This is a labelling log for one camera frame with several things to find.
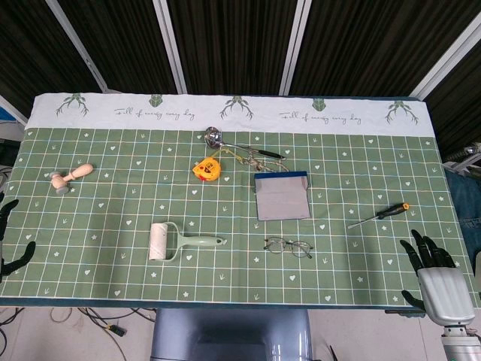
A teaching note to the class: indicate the blue white box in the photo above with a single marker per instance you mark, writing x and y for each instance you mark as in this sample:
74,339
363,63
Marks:
9,128

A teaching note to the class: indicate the blue jeans fabric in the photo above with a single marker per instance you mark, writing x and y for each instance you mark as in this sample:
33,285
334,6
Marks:
464,203

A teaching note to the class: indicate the white aluminium partition post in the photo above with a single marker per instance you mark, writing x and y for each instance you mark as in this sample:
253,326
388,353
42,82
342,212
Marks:
13,110
295,45
171,45
447,60
77,45

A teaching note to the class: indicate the green grid tablecloth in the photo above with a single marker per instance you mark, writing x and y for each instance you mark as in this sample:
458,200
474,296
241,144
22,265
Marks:
112,210

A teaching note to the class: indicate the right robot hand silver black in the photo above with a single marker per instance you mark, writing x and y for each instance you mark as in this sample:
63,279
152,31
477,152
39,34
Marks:
445,293

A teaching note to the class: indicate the black-rimmed eyeglasses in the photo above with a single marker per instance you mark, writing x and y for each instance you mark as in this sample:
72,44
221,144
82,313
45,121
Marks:
274,244

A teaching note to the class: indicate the green lint roller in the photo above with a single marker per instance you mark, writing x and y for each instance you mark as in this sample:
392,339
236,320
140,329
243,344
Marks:
159,242

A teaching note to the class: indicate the yellow tape measure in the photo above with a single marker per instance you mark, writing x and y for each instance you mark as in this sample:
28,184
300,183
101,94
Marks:
206,170

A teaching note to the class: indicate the grey metal frame piece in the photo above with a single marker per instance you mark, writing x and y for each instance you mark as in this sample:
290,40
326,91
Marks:
467,152

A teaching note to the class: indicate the black orange screwdriver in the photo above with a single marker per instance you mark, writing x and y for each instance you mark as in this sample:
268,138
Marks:
391,211

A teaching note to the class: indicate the blue-grey robot torso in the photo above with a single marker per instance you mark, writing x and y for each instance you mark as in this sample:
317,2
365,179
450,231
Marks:
229,334

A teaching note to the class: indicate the dark blue glasses case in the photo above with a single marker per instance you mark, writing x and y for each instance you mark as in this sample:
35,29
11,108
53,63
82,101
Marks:
282,199

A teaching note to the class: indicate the left robot hand black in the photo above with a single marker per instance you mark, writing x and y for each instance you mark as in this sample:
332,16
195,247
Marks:
5,218

